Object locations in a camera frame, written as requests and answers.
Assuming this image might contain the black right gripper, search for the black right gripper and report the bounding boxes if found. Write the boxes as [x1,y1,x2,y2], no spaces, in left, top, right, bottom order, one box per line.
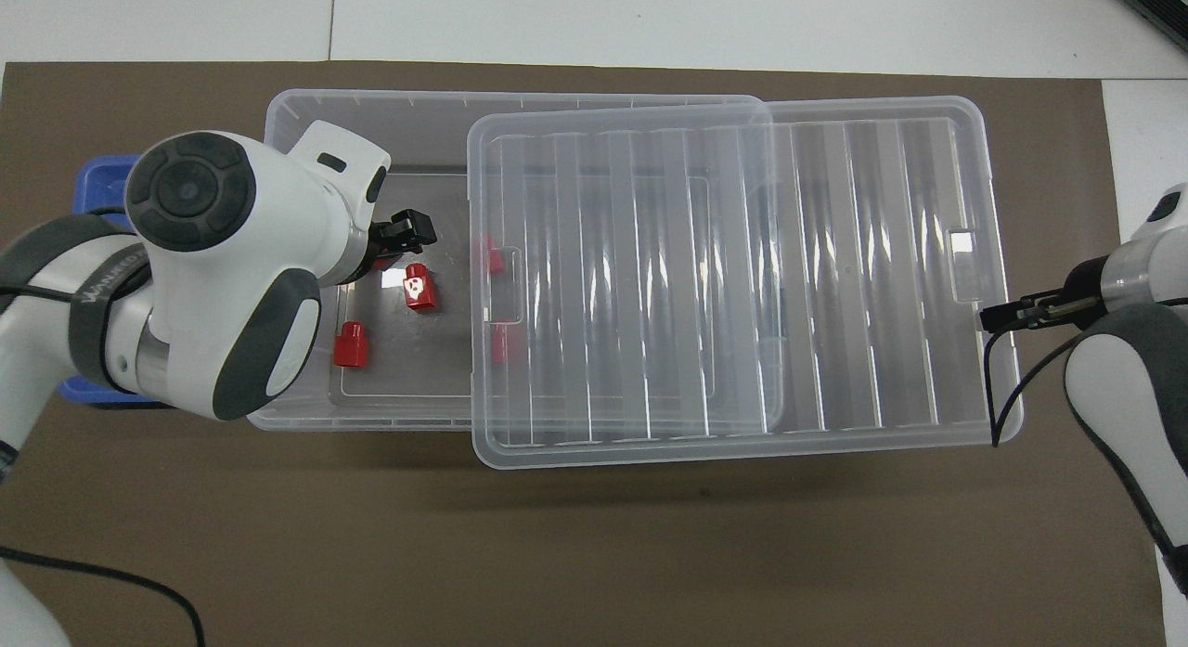
[979,255,1111,332]

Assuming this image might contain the clear plastic ribbed lid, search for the clear plastic ribbed lid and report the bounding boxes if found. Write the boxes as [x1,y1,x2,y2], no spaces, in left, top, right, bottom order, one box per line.
[467,95,1025,469]

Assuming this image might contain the clear plastic storage box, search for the clear plastic storage box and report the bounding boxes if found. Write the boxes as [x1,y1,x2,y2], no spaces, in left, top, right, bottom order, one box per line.
[246,88,776,434]

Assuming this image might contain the blue plastic tray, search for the blue plastic tray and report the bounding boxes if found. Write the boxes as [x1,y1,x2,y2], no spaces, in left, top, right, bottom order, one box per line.
[58,155,159,408]

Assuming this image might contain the black ridged device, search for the black ridged device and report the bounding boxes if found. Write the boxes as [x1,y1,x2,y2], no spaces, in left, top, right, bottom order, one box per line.
[1118,0,1188,54]

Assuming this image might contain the brown table mat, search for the brown table mat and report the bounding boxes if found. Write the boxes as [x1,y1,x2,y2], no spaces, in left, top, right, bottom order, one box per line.
[0,60,1166,647]

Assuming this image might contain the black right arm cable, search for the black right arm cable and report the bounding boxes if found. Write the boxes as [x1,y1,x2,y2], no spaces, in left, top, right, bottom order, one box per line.
[982,324,1082,448]

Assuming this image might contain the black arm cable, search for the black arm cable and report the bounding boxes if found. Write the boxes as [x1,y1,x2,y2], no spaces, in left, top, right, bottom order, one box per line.
[0,545,207,647]
[982,324,1082,448]

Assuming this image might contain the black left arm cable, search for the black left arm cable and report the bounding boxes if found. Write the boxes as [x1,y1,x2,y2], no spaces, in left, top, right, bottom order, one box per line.
[0,545,207,647]

